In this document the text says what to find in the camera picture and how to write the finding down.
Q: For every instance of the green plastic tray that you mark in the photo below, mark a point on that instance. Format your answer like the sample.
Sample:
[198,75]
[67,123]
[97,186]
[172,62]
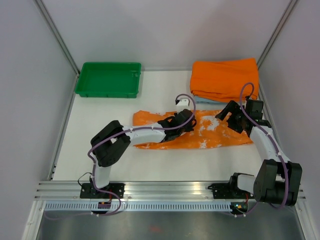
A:
[109,80]

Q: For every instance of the white slotted cable duct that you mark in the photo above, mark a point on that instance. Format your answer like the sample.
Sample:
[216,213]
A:
[143,206]

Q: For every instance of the aluminium mounting rail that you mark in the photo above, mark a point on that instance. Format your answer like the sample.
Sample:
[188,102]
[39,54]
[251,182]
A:
[139,191]

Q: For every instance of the folded light blue cloth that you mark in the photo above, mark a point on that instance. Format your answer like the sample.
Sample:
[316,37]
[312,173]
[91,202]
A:
[201,100]

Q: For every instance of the folded plain orange trousers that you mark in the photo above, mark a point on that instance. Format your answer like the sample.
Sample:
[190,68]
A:
[222,81]

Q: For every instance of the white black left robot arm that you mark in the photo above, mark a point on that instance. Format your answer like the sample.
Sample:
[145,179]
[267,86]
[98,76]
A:
[108,146]

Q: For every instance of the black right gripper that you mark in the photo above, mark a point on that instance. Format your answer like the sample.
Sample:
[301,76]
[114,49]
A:
[234,108]

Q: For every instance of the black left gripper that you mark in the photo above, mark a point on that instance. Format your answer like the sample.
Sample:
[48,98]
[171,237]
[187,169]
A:
[190,128]

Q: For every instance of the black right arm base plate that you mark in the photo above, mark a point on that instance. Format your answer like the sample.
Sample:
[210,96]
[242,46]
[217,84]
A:
[224,191]

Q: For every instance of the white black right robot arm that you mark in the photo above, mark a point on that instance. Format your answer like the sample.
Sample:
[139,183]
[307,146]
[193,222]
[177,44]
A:
[278,179]

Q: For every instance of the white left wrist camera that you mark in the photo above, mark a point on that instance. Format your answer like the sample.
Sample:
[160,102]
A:
[182,104]

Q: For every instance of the orange white tie-dye trousers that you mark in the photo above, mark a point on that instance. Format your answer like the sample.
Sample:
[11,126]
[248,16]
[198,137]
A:
[208,133]

